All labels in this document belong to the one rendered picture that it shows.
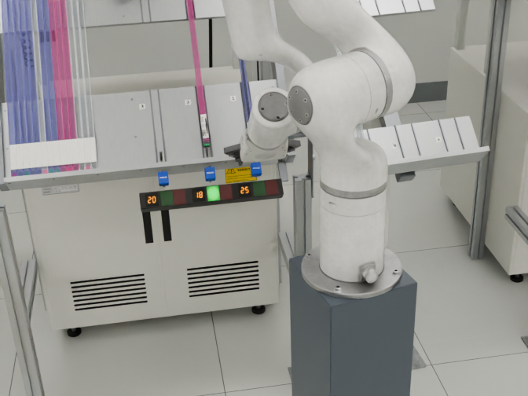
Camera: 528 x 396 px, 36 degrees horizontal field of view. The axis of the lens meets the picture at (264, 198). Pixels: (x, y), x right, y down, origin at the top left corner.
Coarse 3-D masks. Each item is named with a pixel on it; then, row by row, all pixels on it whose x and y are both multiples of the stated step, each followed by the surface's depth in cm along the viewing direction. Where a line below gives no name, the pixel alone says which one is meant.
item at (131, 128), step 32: (96, 96) 196; (128, 96) 197; (160, 96) 198; (192, 96) 198; (224, 96) 199; (96, 128) 194; (128, 128) 195; (160, 128) 196; (192, 128) 196; (224, 128) 197; (128, 160) 193
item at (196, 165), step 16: (192, 160) 192; (208, 160) 192; (224, 160) 193; (272, 160) 198; (16, 176) 187; (32, 176) 187; (48, 176) 188; (64, 176) 188; (80, 176) 190; (96, 176) 191; (112, 176) 193; (128, 176) 195; (144, 176) 196
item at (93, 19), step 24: (0, 0) 200; (96, 0) 202; (120, 0) 203; (144, 0) 204; (168, 0) 204; (192, 0) 205; (216, 0) 205; (0, 24) 198; (96, 24) 201; (120, 24) 202
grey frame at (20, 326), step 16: (304, 176) 203; (304, 192) 204; (0, 208) 194; (304, 208) 206; (0, 224) 194; (304, 224) 208; (0, 240) 197; (32, 240) 253; (304, 240) 211; (0, 256) 198; (0, 272) 200; (16, 272) 202; (16, 288) 203; (16, 304) 205; (16, 320) 208; (16, 336) 209; (32, 336) 214; (16, 352) 212; (32, 352) 212; (32, 368) 215; (32, 384) 218
